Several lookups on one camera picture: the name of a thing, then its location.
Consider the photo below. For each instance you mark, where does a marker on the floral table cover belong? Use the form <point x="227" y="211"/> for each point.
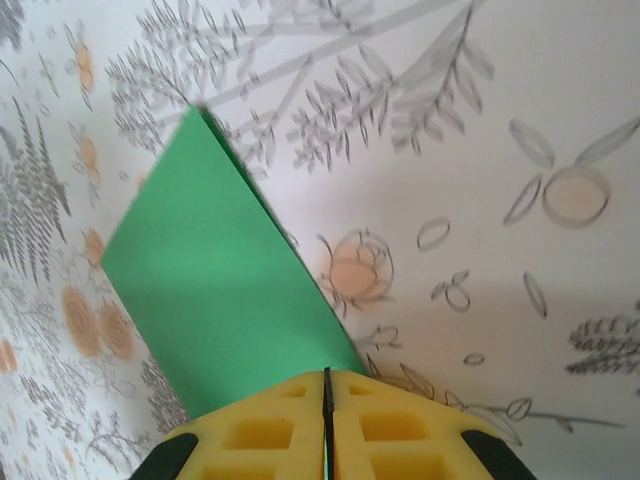
<point x="475" y="150"/>

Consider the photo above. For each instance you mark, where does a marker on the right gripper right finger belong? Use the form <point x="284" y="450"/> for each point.
<point x="400" y="440"/>

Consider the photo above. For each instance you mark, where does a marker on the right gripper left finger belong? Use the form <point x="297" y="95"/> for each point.
<point x="250" y="440"/>

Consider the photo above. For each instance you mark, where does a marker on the green paper sheet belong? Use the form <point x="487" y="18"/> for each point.
<point x="210" y="260"/>

